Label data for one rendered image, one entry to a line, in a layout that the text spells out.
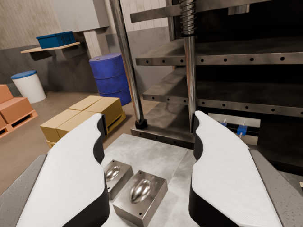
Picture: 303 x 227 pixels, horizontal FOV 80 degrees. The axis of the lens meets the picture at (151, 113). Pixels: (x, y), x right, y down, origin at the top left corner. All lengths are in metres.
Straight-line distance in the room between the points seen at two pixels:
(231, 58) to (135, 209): 0.80
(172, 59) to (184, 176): 0.64
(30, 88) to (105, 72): 2.49
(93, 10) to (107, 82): 1.29
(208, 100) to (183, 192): 0.52
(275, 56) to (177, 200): 0.75
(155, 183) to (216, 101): 0.56
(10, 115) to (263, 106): 4.08
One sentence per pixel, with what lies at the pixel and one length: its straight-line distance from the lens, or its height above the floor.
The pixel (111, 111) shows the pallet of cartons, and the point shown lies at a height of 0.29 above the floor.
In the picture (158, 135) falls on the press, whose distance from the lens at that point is 1.27.
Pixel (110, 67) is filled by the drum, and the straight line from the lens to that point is 3.47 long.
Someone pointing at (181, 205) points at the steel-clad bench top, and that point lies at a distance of 0.87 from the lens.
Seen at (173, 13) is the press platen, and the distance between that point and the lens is 1.08.
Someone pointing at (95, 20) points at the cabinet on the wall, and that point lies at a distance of 3.86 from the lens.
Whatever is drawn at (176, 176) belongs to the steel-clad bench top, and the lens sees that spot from 0.96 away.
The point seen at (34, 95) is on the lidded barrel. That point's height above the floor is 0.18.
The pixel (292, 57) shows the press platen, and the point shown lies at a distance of 0.99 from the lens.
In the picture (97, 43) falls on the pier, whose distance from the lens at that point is 3.99.
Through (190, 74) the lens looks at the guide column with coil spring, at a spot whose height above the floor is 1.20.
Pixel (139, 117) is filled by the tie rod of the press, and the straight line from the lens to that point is 1.32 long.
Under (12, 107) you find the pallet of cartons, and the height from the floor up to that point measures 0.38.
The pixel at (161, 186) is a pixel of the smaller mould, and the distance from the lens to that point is 0.84.
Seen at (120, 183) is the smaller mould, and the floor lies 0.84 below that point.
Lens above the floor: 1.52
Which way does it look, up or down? 28 degrees down
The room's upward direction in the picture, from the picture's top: 10 degrees counter-clockwise
